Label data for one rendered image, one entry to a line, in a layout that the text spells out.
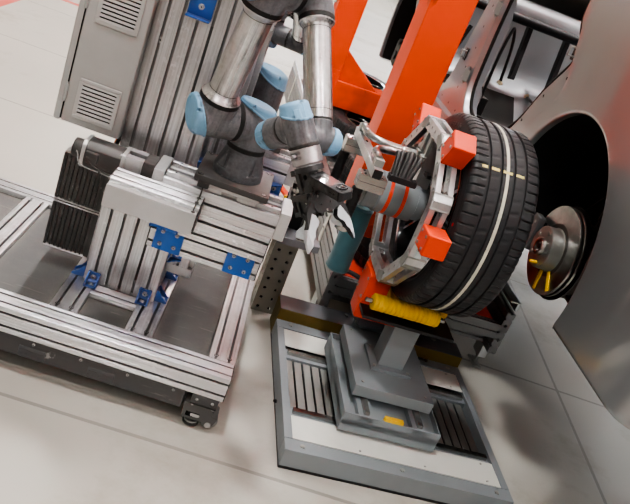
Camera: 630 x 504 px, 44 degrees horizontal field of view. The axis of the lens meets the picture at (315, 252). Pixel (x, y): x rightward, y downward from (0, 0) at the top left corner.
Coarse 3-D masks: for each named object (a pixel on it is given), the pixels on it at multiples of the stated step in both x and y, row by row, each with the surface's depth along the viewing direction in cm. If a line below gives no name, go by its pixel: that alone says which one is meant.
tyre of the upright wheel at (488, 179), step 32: (480, 128) 246; (480, 160) 237; (512, 160) 241; (480, 192) 234; (512, 192) 238; (480, 224) 234; (512, 224) 236; (448, 256) 237; (480, 256) 237; (512, 256) 239; (416, 288) 251; (448, 288) 245; (480, 288) 244
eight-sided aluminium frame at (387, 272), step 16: (416, 128) 271; (432, 128) 256; (448, 128) 254; (416, 144) 280; (448, 176) 240; (432, 192) 237; (448, 192) 237; (432, 208) 235; (448, 208) 236; (432, 224) 242; (384, 240) 284; (384, 256) 278; (416, 256) 243; (384, 272) 261; (400, 272) 258; (416, 272) 248
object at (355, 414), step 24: (336, 336) 310; (336, 360) 292; (336, 384) 282; (336, 408) 274; (360, 408) 270; (384, 408) 279; (360, 432) 269; (384, 432) 270; (408, 432) 271; (432, 432) 276
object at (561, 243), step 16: (560, 208) 274; (560, 224) 271; (576, 224) 261; (560, 240) 265; (576, 240) 258; (528, 256) 286; (544, 256) 266; (560, 256) 264; (576, 256) 256; (528, 272) 283; (544, 272) 272; (560, 272) 262; (576, 272) 258; (544, 288) 269; (560, 288) 263
